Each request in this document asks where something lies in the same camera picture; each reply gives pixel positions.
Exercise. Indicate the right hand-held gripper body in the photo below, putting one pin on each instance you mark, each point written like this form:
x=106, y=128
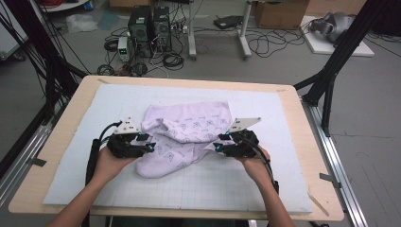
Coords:
x=244, y=145

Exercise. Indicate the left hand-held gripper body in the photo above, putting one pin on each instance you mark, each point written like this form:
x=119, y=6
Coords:
x=124, y=146

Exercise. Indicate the lavender printed cloth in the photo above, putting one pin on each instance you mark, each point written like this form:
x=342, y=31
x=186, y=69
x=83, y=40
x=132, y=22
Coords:
x=186, y=132

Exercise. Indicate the person's left hand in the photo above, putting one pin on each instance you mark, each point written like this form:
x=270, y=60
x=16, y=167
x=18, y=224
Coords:
x=108, y=167

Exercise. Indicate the person's right hand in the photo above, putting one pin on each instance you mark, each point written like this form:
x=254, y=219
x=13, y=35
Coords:
x=260, y=168

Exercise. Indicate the white foam mat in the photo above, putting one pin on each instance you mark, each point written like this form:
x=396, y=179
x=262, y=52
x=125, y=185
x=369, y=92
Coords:
x=110, y=101

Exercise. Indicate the white power supply unit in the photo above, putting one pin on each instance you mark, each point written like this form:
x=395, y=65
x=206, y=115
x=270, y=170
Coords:
x=123, y=47

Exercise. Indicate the white desk leg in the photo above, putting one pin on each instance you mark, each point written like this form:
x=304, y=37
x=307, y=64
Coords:
x=191, y=31
x=243, y=34

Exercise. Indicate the black computer tower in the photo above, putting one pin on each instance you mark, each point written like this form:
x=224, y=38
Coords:
x=140, y=28
x=161, y=30

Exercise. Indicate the black flat device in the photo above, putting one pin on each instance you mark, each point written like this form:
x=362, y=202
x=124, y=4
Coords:
x=228, y=22

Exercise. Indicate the teal sheet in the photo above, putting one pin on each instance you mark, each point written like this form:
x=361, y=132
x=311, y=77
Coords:
x=108, y=20

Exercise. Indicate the white floor board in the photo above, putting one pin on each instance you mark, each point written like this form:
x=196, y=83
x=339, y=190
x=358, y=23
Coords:
x=321, y=47

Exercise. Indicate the clear plastic bag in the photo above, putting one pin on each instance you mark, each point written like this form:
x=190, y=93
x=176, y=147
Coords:
x=80, y=22

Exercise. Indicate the brown cardboard box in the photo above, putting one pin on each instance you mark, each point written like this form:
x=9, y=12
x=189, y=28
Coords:
x=334, y=6
x=129, y=3
x=280, y=14

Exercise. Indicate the grey headset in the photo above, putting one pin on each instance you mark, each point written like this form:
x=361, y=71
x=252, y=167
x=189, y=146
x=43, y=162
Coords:
x=334, y=25

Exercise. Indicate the round white table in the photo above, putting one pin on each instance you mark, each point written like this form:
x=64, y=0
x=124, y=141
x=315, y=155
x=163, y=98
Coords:
x=69, y=5

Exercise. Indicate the white cabinet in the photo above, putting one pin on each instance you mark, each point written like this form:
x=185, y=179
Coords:
x=8, y=41

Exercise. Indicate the aluminium rail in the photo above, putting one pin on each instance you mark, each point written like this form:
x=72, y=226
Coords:
x=334, y=164
x=34, y=138

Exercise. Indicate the black frame stand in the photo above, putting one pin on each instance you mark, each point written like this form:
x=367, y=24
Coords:
x=41, y=47
x=346, y=41

